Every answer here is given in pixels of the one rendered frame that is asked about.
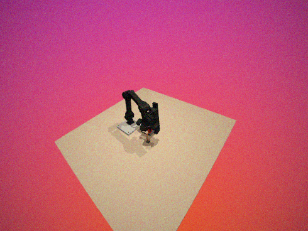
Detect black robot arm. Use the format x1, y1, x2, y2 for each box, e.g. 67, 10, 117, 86
122, 90, 157, 132

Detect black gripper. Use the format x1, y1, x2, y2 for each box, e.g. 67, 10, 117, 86
136, 118, 159, 131

